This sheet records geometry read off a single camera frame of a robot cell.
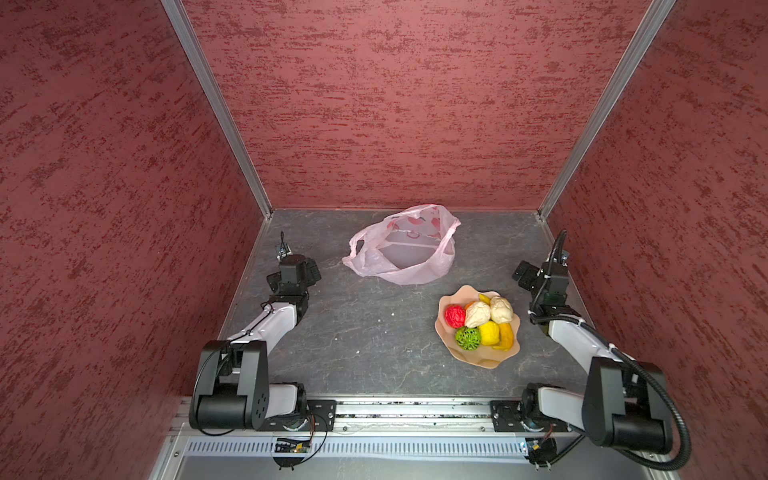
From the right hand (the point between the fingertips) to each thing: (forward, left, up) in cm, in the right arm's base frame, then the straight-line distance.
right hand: (531, 271), depth 89 cm
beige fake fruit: (-12, +13, 0) cm, 18 cm away
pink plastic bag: (+20, +34, -11) cm, 41 cm away
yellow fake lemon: (-17, +16, -6) cm, 24 cm away
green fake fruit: (-18, +22, -5) cm, 29 cm away
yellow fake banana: (-18, +11, -6) cm, 22 cm away
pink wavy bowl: (-21, +17, -10) cm, 29 cm away
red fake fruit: (-12, +25, -4) cm, 28 cm away
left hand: (+3, +73, -1) cm, 73 cm away
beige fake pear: (-13, +19, -1) cm, 23 cm away
